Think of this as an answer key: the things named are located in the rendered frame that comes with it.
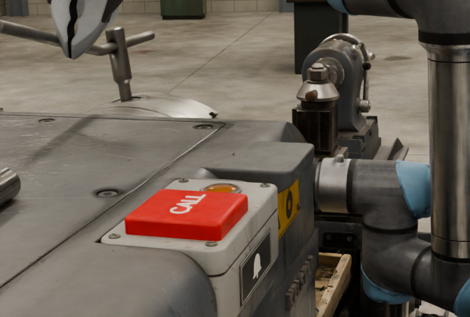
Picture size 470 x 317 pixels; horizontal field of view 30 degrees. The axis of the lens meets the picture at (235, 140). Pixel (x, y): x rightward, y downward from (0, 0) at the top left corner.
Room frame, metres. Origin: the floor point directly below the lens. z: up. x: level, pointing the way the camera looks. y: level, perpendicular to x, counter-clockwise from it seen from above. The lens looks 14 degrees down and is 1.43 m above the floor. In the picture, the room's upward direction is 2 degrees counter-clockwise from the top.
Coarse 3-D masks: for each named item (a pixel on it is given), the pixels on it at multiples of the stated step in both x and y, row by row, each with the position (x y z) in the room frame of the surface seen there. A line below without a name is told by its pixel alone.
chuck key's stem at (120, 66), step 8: (112, 32) 1.01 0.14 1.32; (120, 32) 1.01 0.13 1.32; (112, 40) 1.01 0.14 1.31; (120, 40) 1.01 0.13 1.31; (120, 48) 1.01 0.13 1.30; (112, 56) 1.01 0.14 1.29; (120, 56) 1.01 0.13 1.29; (128, 56) 1.02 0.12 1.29; (112, 64) 1.01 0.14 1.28; (120, 64) 1.01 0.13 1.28; (128, 64) 1.01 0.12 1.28; (112, 72) 1.02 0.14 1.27; (120, 72) 1.01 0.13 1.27; (128, 72) 1.01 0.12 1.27; (120, 80) 1.01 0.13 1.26; (128, 80) 1.01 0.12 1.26; (120, 88) 1.01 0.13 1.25; (128, 88) 1.01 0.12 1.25; (120, 96) 1.01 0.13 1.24; (128, 96) 1.01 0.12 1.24
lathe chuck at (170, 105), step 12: (132, 96) 1.04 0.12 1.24; (144, 96) 1.03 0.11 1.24; (156, 96) 1.03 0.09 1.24; (168, 96) 1.03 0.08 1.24; (180, 96) 1.04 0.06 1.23; (96, 108) 0.99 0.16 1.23; (144, 108) 0.96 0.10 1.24; (156, 108) 0.97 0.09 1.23; (168, 108) 0.98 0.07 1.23; (180, 108) 0.99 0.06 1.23; (192, 108) 1.00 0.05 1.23; (204, 108) 1.02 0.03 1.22
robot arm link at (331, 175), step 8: (328, 160) 1.16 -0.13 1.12; (336, 160) 1.16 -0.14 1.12; (344, 160) 1.16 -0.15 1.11; (320, 168) 1.14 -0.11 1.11; (328, 168) 1.14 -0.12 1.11; (336, 168) 1.14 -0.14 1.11; (344, 168) 1.14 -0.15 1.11; (320, 176) 1.14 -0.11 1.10; (328, 176) 1.13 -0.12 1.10; (336, 176) 1.13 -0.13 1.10; (344, 176) 1.13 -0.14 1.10; (320, 184) 1.13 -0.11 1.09; (328, 184) 1.13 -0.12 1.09; (336, 184) 1.12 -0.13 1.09; (344, 184) 1.12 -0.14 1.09; (320, 192) 1.13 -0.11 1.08; (328, 192) 1.13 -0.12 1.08; (336, 192) 1.12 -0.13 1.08; (344, 192) 1.12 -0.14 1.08; (320, 200) 1.13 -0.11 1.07; (328, 200) 1.13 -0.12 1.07; (336, 200) 1.12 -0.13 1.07; (344, 200) 1.12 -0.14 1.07; (320, 208) 1.14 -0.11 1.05; (328, 208) 1.13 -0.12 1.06; (336, 208) 1.13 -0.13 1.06; (344, 208) 1.13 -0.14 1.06
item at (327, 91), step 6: (306, 84) 1.57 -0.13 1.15; (312, 84) 1.56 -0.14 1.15; (318, 84) 1.56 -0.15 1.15; (324, 84) 1.56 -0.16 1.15; (330, 84) 1.57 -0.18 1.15; (300, 90) 1.58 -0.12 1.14; (306, 90) 1.56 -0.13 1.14; (318, 90) 1.55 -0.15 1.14; (324, 90) 1.55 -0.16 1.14; (330, 90) 1.56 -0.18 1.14; (336, 90) 1.58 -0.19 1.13; (300, 96) 1.57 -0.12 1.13; (318, 96) 1.55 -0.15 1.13; (324, 96) 1.55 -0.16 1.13; (330, 96) 1.55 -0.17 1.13; (336, 96) 1.56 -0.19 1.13
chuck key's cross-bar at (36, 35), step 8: (0, 24) 0.80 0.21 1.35; (8, 24) 0.81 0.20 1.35; (16, 24) 0.82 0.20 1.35; (0, 32) 0.80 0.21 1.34; (8, 32) 0.81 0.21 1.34; (16, 32) 0.82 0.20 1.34; (24, 32) 0.83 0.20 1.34; (32, 32) 0.84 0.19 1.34; (40, 32) 0.86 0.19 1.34; (48, 32) 0.88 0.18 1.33; (144, 32) 1.09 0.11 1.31; (152, 32) 1.11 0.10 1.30; (32, 40) 0.85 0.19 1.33; (40, 40) 0.86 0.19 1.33; (48, 40) 0.87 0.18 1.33; (56, 40) 0.88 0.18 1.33; (128, 40) 1.04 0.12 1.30; (136, 40) 1.06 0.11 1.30; (144, 40) 1.08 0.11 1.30; (96, 48) 0.96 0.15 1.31; (104, 48) 0.98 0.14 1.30; (112, 48) 0.99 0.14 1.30
